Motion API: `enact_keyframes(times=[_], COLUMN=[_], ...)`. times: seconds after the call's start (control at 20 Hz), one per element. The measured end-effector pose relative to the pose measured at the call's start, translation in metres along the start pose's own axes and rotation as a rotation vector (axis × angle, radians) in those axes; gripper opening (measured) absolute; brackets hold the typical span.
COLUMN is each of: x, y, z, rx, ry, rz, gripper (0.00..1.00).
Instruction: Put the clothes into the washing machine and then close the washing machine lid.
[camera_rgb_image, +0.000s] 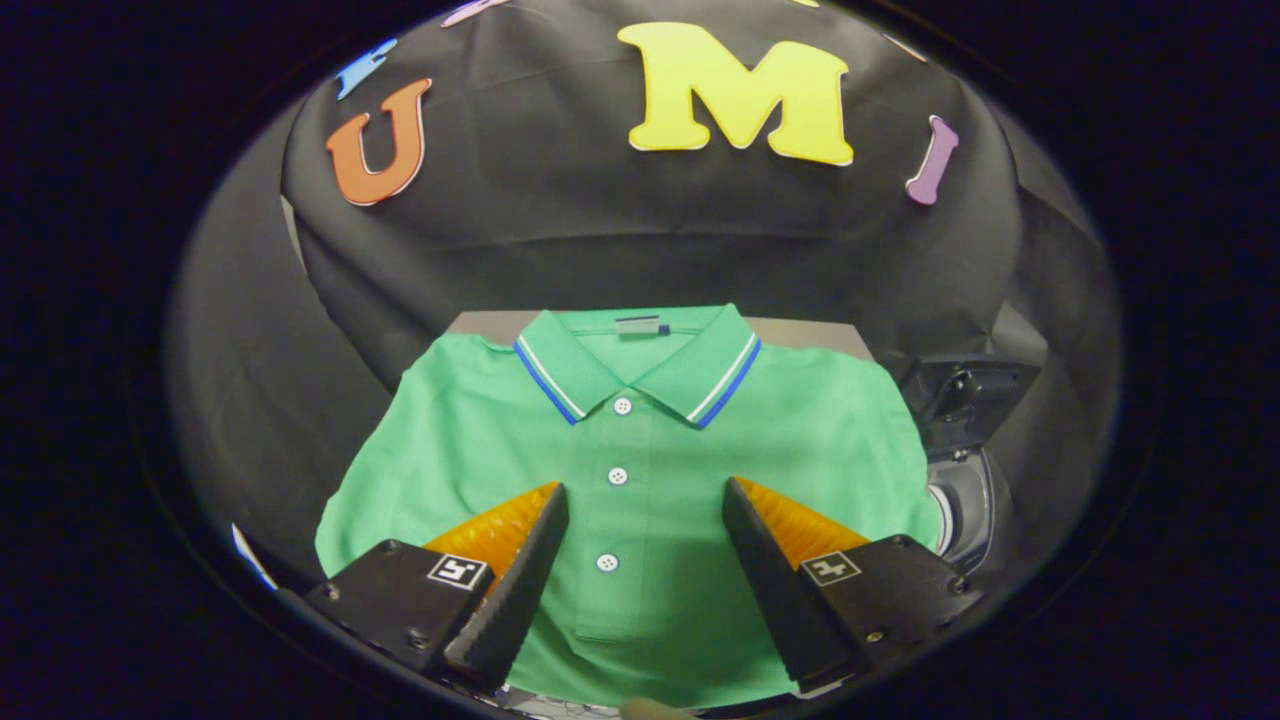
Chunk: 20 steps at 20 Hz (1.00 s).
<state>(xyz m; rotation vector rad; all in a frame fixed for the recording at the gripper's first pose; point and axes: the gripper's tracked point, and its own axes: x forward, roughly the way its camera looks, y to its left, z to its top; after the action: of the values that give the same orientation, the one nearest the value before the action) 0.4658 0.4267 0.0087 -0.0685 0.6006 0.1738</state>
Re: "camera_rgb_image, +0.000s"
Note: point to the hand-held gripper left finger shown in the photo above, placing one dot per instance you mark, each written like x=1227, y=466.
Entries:
x=515, y=590

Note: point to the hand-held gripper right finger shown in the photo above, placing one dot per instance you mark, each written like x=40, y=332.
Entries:
x=770, y=590

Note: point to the green polo shirt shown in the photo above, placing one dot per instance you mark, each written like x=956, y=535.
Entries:
x=650, y=450

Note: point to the grey cabinet with dark top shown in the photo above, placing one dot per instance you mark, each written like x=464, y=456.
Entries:
x=810, y=335

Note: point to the dark washing machine lid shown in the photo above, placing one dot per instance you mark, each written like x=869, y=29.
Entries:
x=965, y=400

